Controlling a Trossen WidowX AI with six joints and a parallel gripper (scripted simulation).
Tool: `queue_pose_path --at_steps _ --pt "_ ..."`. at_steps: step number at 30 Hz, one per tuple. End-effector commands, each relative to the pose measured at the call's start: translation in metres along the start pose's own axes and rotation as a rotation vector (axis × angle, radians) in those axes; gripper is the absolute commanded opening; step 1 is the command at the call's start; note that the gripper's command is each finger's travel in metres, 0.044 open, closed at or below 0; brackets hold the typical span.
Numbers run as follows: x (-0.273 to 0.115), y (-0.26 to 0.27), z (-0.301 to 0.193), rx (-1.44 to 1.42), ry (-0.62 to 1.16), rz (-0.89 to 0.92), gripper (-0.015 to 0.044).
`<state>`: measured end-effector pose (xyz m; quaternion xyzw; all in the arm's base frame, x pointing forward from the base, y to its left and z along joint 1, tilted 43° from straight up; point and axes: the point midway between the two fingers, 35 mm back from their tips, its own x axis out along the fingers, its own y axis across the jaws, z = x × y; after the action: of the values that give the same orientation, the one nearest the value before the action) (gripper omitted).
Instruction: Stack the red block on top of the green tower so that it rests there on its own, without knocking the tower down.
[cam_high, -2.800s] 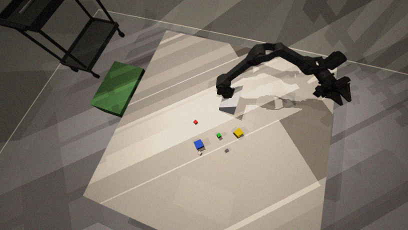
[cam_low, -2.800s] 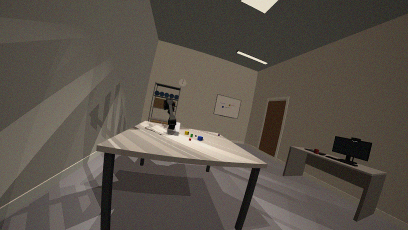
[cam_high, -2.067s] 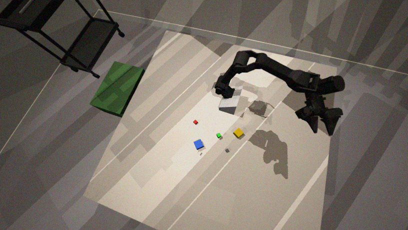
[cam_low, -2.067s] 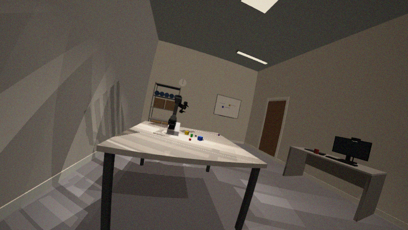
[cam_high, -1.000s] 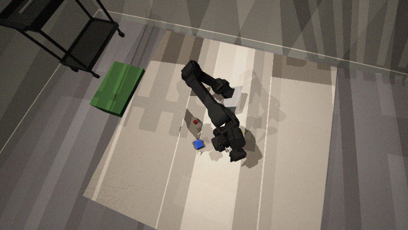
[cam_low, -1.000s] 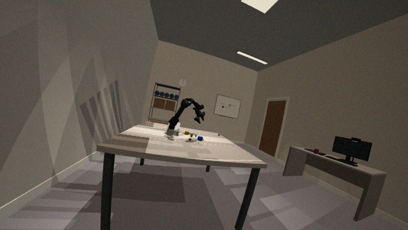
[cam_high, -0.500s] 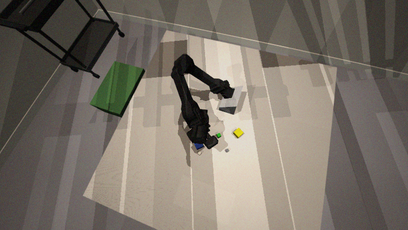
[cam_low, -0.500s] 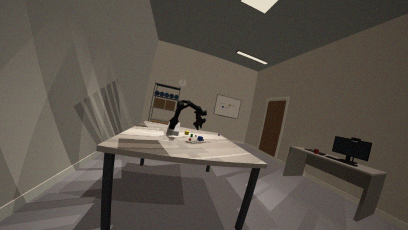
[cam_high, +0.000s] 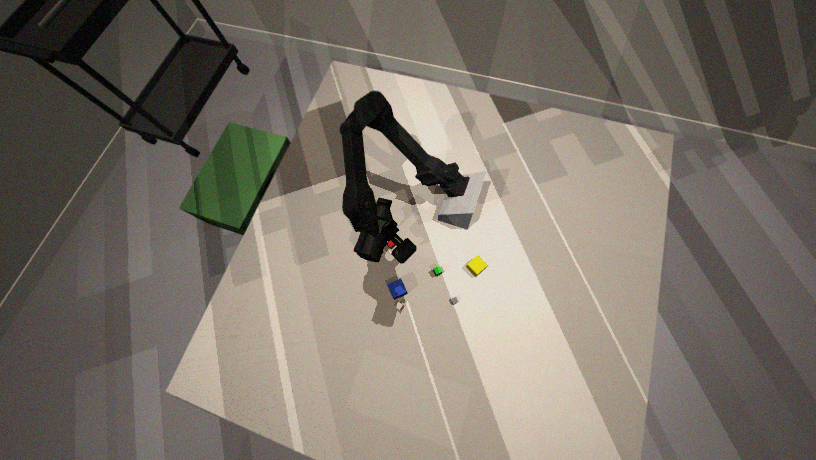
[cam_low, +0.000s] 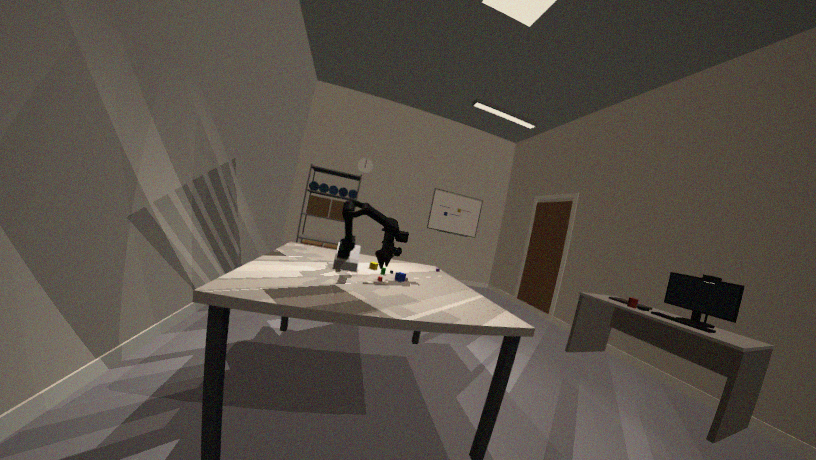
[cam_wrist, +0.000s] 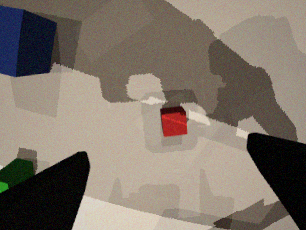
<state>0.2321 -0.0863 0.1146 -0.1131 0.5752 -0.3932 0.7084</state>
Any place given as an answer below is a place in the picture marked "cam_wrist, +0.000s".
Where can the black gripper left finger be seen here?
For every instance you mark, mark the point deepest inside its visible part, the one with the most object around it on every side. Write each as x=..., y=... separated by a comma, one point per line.
x=48, y=200

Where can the green block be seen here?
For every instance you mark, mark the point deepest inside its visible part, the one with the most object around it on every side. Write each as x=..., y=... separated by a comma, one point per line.
x=24, y=166
x=9, y=178

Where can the red block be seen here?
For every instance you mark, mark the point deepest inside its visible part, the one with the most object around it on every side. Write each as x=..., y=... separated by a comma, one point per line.
x=174, y=121

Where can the dark blue block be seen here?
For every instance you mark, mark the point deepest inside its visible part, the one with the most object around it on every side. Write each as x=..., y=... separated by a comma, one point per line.
x=26, y=41

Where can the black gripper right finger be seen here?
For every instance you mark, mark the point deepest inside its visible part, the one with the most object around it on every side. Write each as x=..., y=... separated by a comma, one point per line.
x=282, y=163

